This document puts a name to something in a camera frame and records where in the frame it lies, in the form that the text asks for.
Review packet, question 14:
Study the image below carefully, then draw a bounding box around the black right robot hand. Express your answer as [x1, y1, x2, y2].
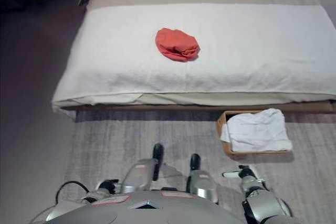
[222, 165, 259, 186]

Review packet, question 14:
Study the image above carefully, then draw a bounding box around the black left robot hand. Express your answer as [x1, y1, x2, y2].
[96, 178, 119, 195]

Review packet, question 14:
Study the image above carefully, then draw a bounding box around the orange-red cloth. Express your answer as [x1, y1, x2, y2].
[154, 27, 201, 62]

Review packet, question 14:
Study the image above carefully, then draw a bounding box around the woven wicker basket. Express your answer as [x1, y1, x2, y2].
[216, 110, 292, 160]

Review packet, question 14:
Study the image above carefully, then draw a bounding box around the white bed blanket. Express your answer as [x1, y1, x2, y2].
[51, 3, 336, 106]

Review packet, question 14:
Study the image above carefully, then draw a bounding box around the silver right robot leg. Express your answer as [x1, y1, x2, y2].
[185, 153, 219, 205]

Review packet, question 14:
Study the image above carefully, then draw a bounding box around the grey floor rug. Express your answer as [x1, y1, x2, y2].
[56, 109, 336, 224]

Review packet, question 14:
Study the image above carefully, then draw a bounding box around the white crumpled cloth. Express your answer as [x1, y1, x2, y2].
[219, 108, 293, 153]

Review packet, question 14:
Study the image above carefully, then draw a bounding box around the silver robot torso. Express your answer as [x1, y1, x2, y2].
[46, 189, 246, 224]

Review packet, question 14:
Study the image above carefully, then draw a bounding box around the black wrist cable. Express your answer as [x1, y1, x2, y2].
[54, 180, 90, 206]

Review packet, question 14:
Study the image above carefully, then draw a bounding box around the wooden bed frame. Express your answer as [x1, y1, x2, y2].
[59, 100, 336, 115]

